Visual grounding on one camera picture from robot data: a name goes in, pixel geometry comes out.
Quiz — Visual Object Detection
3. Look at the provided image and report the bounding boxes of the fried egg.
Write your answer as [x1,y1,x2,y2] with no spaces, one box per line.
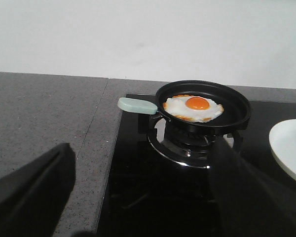
[163,94,224,123]

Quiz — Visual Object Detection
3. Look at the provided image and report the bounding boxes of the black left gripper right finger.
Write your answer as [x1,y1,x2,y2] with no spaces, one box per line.
[208,138,296,237]

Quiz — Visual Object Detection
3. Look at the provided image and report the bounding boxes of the left black gas burner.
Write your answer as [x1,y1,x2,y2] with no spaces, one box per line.
[164,122,216,153]

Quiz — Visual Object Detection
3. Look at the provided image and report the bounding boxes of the white round plate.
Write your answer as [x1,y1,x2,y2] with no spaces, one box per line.
[269,119,296,181]

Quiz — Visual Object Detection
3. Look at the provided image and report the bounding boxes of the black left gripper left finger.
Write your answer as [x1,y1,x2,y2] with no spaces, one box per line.
[0,143,75,237]

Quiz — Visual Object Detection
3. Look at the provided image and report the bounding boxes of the left black pan support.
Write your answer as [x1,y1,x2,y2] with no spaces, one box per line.
[138,114,243,169]

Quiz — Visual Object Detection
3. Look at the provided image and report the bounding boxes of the black frying pan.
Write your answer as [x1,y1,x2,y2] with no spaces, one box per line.
[117,80,251,134]

